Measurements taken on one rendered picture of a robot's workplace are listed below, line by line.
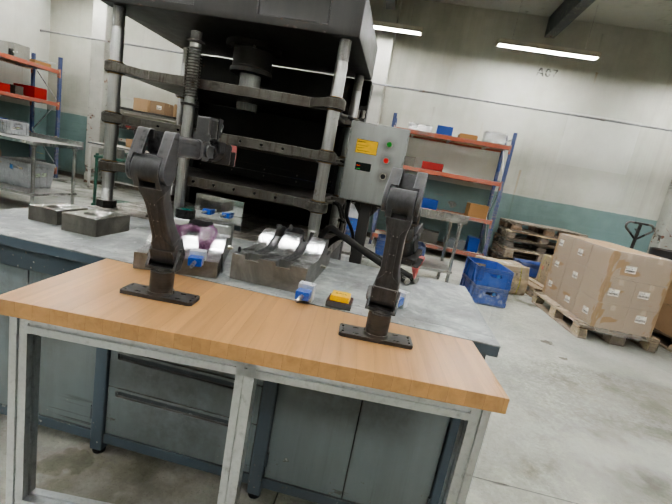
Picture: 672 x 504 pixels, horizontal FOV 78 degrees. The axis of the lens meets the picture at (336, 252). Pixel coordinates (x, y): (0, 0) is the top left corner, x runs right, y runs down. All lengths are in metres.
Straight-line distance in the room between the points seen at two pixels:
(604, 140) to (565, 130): 0.67
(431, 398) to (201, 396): 0.91
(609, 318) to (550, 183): 4.01
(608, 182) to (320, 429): 7.81
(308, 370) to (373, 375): 0.15
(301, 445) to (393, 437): 0.33
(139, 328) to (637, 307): 4.60
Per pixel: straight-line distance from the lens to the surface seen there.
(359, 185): 2.16
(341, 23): 2.13
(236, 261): 1.42
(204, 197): 2.33
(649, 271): 4.96
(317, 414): 1.53
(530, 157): 8.34
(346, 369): 0.96
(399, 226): 1.01
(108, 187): 2.56
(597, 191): 8.73
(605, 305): 4.86
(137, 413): 1.80
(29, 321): 1.23
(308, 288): 1.30
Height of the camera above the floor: 1.23
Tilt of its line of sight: 12 degrees down
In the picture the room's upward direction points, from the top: 10 degrees clockwise
